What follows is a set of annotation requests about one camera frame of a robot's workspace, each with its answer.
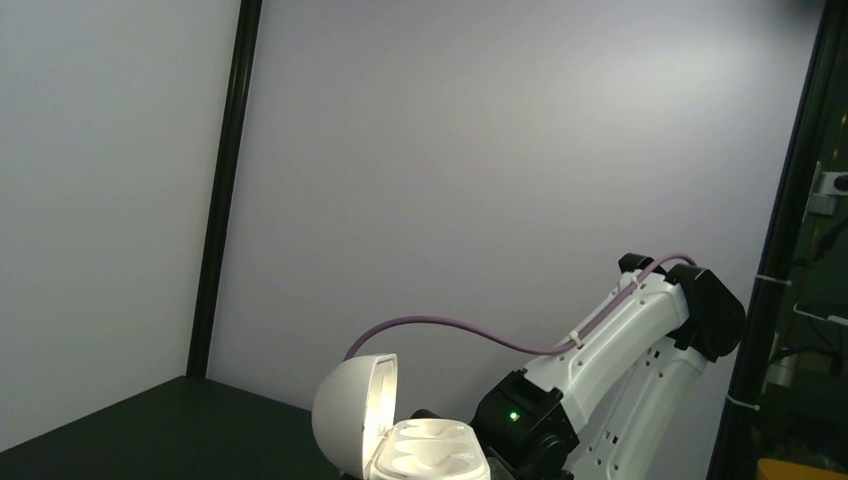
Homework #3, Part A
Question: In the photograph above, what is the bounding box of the white charging case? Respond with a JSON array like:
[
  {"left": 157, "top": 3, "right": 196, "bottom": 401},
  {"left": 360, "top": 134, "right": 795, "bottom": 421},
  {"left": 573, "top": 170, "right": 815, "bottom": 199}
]
[{"left": 311, "top": 354, "right": 491, "bottom": 480}]

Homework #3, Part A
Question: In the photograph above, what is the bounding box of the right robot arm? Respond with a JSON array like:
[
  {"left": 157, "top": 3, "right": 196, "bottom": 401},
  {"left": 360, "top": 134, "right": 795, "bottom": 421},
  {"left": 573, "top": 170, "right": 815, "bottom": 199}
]
[{"left": 471, "top": 253, "right": 746, "bottom": 479}]

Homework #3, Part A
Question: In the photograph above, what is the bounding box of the yellow bin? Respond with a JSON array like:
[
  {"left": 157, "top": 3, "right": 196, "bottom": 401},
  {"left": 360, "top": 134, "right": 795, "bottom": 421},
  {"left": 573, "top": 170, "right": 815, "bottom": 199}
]
[{"left": 755, "top": 459, "right": 847, "bottom": 480}]

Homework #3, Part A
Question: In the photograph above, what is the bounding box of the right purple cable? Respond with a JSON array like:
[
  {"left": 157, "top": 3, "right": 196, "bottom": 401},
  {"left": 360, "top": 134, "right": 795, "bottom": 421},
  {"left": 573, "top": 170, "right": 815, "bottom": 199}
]
[{"left": 343, "top": 252, "right": 698, "bottom": 363}]

